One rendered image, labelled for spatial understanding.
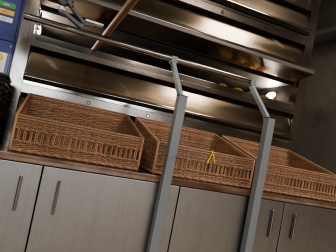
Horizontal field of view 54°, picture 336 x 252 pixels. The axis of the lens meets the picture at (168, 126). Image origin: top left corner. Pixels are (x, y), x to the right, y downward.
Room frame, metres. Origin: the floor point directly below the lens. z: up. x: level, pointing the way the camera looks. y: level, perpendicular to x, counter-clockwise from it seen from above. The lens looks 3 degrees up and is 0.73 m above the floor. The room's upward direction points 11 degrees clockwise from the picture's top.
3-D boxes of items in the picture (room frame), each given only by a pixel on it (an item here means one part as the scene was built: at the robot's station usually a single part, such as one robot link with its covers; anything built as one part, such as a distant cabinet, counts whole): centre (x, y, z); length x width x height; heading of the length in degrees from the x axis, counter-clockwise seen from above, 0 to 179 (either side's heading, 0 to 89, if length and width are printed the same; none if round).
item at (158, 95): (2.10, -0.03, 1.02); 1.79 x 0.11 x 0.19; 110
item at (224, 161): (1.85, -0.14, 0.72); 0.56 x 0.49 x 0.28; 111
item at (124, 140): (1.65, 0.43, 0.72); 0.56 x 0.49 x 0.28; 109
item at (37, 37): (2.12, -0.02, 1.16); 1.80 x 0.06 x 0.04; 110
